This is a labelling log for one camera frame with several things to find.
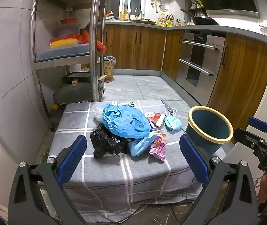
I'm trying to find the blue grey storage tray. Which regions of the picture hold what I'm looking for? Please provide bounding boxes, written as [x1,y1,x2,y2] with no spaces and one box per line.
[35,44,90,61]

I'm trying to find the black plastic bag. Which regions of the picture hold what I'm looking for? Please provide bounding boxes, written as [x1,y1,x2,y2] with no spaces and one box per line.
[90,122,129,159]

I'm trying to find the stainless steel oven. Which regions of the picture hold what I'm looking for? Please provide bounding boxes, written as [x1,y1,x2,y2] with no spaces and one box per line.
[176,31,225,99]

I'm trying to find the clear plastic bag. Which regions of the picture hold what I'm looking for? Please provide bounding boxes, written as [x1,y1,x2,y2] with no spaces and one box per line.
[93,105,106,122]

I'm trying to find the light blue plastic bag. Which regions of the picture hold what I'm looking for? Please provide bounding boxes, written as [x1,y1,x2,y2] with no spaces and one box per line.
[127,132,158,157]

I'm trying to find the black wok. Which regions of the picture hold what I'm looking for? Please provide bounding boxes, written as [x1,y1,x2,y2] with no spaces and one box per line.
[180,8,219,26]

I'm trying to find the yellow corn package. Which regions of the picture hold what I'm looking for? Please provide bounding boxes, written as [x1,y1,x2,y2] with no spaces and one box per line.
[50,39,79,48]

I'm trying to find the blue face mask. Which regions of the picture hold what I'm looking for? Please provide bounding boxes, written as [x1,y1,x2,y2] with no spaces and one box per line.
[164,107,183,131]

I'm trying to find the grey plaid blanket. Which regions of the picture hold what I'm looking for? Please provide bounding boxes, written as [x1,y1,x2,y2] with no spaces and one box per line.
[48,100,203,210]

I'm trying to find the blue bin with cream rim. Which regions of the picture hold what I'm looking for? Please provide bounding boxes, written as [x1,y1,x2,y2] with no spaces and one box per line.
[185,105,234,156]

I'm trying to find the plastic containers with red lid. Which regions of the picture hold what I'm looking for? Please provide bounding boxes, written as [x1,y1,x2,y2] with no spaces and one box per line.
[58,18,80,38]

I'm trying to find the red plastic bag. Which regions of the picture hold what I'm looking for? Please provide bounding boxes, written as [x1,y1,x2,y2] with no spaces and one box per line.
[50,30,106,54]

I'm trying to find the red and white packet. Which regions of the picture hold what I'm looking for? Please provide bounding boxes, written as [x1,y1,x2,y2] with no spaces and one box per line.
[145,111,166,128]

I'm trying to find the stainless steel rack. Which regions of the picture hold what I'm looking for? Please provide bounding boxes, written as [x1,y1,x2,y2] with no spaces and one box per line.
[29,0,106,132]

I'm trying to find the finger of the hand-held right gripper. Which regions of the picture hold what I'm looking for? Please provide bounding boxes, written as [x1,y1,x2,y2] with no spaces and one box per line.
[248,117,267,144]
[233,128,267,155]

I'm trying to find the large pot with lid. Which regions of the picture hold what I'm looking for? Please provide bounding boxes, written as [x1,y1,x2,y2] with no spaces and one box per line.
[52,80,102,105]

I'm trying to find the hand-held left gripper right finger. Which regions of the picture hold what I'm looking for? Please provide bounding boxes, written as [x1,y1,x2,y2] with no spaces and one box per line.
[179,133,258,225]

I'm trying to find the person's right hand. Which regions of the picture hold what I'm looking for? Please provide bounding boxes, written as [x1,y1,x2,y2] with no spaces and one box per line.
[257,172,267,207]

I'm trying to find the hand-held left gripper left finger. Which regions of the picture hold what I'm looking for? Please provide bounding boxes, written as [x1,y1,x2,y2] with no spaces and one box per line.
[8,135,87,225]

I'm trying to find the floral bin with plastic liner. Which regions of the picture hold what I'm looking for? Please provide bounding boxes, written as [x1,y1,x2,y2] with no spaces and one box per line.
[102,56,117,83]

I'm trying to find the pink snack wrapper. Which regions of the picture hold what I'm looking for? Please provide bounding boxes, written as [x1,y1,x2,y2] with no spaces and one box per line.
[149,133,167,162]

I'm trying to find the wooden base cabinets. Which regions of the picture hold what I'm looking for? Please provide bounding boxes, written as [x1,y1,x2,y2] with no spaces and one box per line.
[98,25,267,132]

